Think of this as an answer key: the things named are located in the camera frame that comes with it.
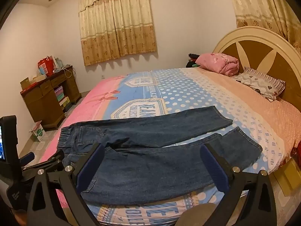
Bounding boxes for beige gold right curtain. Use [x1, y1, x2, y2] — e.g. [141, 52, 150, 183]
[232, 0, 300, 52]

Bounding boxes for pink folded blanket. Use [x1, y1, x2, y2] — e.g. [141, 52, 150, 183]
[195, 53, 239, 76]

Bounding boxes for dark blue denim jeans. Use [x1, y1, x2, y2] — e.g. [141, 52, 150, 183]
[57, 106, 262, 206]

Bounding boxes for red gift bag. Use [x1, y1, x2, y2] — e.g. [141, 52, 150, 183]
[38, 56, 54, 76]

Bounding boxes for dark clothes behind blanket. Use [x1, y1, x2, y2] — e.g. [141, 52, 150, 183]
[186, 54, 199, 68]

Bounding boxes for cream brown bed headboard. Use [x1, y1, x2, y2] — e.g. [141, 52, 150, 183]
[213, 26, 301, 110]

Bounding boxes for blue pink patterned bed sheet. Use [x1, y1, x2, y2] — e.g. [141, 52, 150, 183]
[40, 68, 300, 225]

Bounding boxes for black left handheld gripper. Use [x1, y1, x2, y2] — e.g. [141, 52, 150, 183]
[1, 115, 64, 210]

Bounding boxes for dark brown wooden desk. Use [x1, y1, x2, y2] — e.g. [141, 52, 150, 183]
[20, 65, 82, 131]

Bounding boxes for white green cardboard box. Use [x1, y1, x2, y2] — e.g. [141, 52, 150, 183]
[30, 120, 45, 142]

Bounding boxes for yellow box beside bed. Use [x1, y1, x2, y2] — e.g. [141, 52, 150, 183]
[274, 158, 301, 196]

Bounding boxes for beige gold window curtain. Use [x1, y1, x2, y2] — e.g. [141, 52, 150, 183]
[79, 0, 157, 66]

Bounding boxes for white heart patterned pillow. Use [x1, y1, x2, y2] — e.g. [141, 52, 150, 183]
[233, 67, 286, 102]

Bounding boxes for stack of colourful books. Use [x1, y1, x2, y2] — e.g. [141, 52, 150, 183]
[55, 86, 70, 110]

